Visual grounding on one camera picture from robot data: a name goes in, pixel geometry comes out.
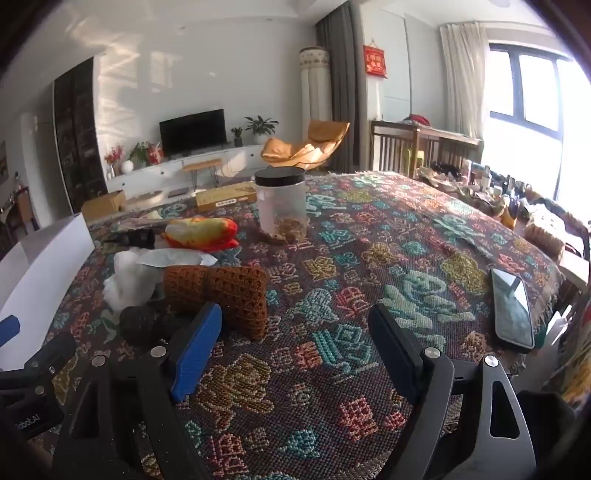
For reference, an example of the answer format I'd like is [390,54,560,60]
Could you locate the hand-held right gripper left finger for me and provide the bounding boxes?
[51,302,225,480]

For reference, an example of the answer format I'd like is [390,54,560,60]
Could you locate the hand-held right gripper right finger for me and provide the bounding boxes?
[368,302,539,480]

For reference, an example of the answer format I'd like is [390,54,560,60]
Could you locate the brown crocheted cloth roll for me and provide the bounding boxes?
[163,265,270,340]

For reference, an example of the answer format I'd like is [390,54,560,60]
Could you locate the dark fabric roll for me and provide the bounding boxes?
[119,300,197,348]

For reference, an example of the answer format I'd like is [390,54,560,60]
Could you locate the white cardboard box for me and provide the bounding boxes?
[0,215,95,372]

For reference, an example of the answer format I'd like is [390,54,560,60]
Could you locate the white cloth bundle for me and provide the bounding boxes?
[102,249,160,311]

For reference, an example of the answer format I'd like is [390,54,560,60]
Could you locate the orange fish plush toy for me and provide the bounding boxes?
[164,217,239,253]

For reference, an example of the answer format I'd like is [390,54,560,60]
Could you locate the black garment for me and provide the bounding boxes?
[102,228,156,251]

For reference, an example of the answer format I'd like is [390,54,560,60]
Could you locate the wooden dining chair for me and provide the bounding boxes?
[0,187,34,250]

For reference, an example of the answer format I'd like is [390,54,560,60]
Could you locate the black smartphone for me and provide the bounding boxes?
[490,268,536,354]

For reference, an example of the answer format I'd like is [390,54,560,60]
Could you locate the patterned woven blanket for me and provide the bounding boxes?
[46,172,566,480]

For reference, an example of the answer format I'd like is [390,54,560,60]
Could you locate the brown cardboard box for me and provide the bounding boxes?
[81,190,127,221]

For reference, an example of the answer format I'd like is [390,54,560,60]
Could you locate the flat yellow box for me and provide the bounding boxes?
[195,181,258,213]

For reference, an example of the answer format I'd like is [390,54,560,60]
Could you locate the clear jar with black lid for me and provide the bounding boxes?
[254,167,309,243]

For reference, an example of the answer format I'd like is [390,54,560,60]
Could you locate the floral chair cushion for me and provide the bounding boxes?
[556,318,591,407]

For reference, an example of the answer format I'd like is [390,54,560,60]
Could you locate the white tv console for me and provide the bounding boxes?
[107,144,278,197]

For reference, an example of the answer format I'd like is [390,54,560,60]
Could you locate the wooden stool with metal legs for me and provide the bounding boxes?
[182,158,223,191]

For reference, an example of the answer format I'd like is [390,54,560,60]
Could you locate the red flowers in vase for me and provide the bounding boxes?
[104,145,125,180]

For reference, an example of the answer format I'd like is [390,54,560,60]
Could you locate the dark glass display cabinet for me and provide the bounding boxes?
[52,58,109,214]

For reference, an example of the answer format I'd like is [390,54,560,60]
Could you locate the green plant with red wrap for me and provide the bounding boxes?
[129,141,164,168]

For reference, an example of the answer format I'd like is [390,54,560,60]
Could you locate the row of small bottles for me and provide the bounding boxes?
[462,159,555,217]

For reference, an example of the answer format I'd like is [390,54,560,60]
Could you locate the black television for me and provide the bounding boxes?
[159,109,228,160]

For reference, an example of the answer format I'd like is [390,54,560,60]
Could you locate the orange lounge chair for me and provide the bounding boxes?
[261,120,351,171]

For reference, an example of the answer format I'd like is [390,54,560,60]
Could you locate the large green potted plant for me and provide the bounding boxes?
[244,115,280,145]

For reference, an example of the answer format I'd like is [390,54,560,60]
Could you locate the standing air conditioner with cover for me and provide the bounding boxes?
[299,47,332,134]

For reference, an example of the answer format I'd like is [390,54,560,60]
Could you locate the white curtain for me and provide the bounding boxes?
[438,21,490,139]

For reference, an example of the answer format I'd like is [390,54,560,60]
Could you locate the dark framed window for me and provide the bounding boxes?
[485,41,591,222]

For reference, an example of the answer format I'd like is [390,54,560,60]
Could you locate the grey curtain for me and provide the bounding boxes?
[315,4,365,174]

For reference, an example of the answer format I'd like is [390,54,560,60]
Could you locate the red wall hanging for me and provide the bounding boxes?
[363,45,389,79]

